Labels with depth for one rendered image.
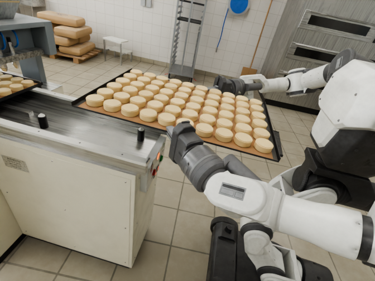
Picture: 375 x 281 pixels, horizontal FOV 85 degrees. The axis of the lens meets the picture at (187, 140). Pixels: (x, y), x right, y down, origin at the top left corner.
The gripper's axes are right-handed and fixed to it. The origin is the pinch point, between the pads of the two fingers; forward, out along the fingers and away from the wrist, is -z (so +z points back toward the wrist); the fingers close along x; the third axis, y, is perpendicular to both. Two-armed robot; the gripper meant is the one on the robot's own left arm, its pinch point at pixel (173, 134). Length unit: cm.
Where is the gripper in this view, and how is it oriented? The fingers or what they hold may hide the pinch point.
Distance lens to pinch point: 56.8
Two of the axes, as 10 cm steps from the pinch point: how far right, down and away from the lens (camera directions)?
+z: 5.3, 5.6, -6.3
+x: 1.8, -8.0, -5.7
